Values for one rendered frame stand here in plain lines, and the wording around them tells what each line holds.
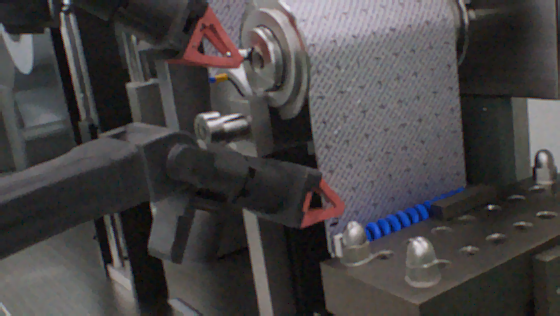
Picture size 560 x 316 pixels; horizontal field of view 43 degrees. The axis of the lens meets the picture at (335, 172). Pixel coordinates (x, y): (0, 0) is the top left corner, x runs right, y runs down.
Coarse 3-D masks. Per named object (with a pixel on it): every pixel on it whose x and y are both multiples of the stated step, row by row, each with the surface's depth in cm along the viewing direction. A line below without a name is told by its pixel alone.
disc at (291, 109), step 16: (256, 0) 82; (272, 0) 79; (288, 16) 77; (240, 32) 87; (304, 48) 76; (304, 64) 77; (304, 80) 78; (304, 96) 79; (272, 112) 85; (288, 112) 82
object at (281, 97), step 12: (252, 12) 82; (264, 12) 80; (252, 24) 82; (264, 24) 80; (276, 24) 78; (456, 24) 92; (276, 36) 79; (288, 36) 77; (456, 36) 92; (288, 48) 78; (288, 60) 78; (288, 72) 79; (288, 84) 80; (264, 96) 85; (276, 96) 82; (288, 96) 80
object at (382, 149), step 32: (352, 96) 82; (384, 96) 85; (416, 96) 88; (448, 96) 92; (320, 128) 80; (352, 128) 83; (384, 128) 86; (416, 128) 89; (448, 128) 93; (320, 160) 81; (352, 160) 84; (384, 160) 87; (416, 160) 90; (448, 160) 94; (352, 192) 85; (384, 192) 88; (416, 192) 91; (448, 192) 94
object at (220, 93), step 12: (216, 72) 94; (228, 72) 91; (240, 72) 91; (216, 84) 96; (228, 84) 94; (240, 84) 90; (216, 96) 97; (228, 96) 94; (216, 108) 98; (228, 108) 94; (228, 144) 97
